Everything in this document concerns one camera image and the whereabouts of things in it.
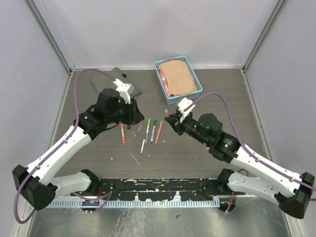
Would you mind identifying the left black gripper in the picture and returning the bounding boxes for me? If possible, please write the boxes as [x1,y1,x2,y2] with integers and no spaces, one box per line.
[107,97,145,125]

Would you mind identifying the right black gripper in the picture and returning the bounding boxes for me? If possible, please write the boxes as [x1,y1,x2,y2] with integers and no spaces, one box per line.
[165,111,211,146]

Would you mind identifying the salmon orange pen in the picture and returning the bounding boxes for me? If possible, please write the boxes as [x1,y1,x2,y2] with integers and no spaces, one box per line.
[155,120,163,144]

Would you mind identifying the white pen lime end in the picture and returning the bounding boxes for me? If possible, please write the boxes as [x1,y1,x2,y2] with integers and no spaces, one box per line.
[145,125,150,144]

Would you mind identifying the white pen blue end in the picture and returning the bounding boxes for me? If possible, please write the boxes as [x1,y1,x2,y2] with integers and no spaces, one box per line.
[140,138,146,154]

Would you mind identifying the white marker green end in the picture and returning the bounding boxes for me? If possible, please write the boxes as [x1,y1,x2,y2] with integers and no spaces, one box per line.
[150,125,156,144]

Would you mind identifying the purple highlighter pen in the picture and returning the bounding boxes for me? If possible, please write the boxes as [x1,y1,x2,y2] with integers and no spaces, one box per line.
[164,109,169,117]

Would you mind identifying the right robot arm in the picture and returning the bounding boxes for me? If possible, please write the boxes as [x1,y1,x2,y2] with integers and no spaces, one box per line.
[164,98,315,219]

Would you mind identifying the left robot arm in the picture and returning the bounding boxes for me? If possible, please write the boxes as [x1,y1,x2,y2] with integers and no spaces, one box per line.
[12,89,144,210]

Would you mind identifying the orange highlighter pen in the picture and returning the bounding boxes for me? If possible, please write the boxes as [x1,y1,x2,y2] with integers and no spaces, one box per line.
[120,123,125,145]

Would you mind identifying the light blue plastic basket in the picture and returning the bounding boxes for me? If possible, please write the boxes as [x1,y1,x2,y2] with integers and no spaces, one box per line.
[154,55,203,105]

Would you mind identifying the peach folded towel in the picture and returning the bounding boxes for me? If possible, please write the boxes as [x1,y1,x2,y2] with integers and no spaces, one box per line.
[158,60,197,97]

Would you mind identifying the black white striped cloth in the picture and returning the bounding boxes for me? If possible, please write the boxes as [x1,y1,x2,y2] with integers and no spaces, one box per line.
[91,67,143,98]

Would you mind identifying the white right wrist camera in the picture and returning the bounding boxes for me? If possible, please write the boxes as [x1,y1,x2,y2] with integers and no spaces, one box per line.
[176,98,195,123]

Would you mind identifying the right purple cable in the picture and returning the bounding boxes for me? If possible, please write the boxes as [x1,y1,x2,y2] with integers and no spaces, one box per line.
[184,92,316,213]

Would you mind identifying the purple cable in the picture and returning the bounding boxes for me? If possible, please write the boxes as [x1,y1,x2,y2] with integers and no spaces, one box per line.
[184,92,316,213]
[14,69,117,225]

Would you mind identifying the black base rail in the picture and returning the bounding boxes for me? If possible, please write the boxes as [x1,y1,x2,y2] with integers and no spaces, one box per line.
[77,178,237,202]

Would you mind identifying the grey slotted cable duct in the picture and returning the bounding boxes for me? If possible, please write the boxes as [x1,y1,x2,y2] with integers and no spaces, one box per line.
[48,197,220,209]

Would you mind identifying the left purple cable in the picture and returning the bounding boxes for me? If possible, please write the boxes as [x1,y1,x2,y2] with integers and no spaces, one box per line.
[14,69,117,225]

